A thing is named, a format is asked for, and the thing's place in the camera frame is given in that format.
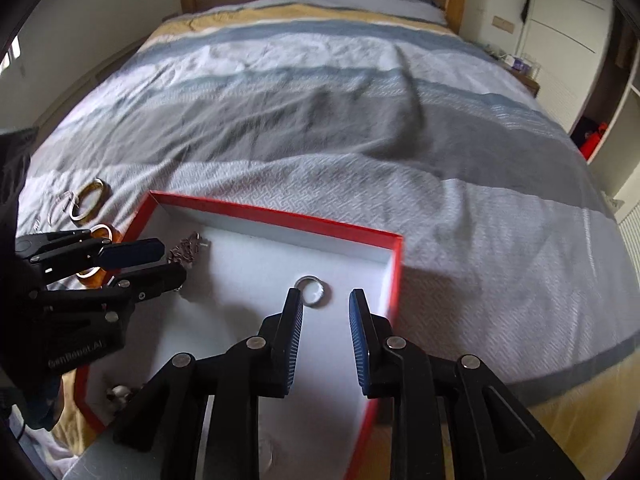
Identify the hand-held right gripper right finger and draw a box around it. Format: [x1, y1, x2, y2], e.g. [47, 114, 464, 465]
[348, 287, 586, 480]

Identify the dark brown translucent bangle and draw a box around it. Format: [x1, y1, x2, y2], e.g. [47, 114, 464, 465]
[70, 177, 112, 223]

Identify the amber bangle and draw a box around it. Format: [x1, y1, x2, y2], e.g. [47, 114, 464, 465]
[75, 222, 123, 286]

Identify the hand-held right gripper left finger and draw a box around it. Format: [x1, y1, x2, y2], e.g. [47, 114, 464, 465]
[112, 287, 305, 480]

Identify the small silver jewelry piece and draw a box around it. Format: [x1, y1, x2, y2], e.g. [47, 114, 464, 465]
[107, 384, 146, 406]

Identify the thin wire bracelet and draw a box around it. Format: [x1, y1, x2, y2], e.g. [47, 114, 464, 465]
[49, 191, 81, 223]

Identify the white wardrobe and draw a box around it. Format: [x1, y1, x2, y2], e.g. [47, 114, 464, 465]
[517, 0, 640, 221]

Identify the wooden nightstand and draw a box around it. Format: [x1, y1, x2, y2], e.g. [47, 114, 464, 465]
[492, 47, 543, 98]

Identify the silver chain necklace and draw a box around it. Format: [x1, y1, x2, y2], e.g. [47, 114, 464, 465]
[167, 231, 212, 295]

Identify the window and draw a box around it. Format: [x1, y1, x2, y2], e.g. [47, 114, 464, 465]
[0, 35, 23, 76]

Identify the striped pillow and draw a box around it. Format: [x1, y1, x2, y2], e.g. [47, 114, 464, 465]
[305, 0, 448, 23]

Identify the red bag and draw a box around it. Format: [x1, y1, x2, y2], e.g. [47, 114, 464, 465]
[577, 120, 608, 158]

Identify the wide silver ring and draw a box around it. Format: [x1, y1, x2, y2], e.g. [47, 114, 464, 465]
[294, 275, 332, 308]

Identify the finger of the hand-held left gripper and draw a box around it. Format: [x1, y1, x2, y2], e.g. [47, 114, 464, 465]
[15, 230, 165, 281]
[29, 263, 187, 324]

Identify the bed with striped duvet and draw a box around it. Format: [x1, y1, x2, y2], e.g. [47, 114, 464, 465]
[20, 0, 640, 480]

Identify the red jewelry box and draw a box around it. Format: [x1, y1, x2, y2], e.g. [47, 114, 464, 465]
[75, 190, 405, 480]

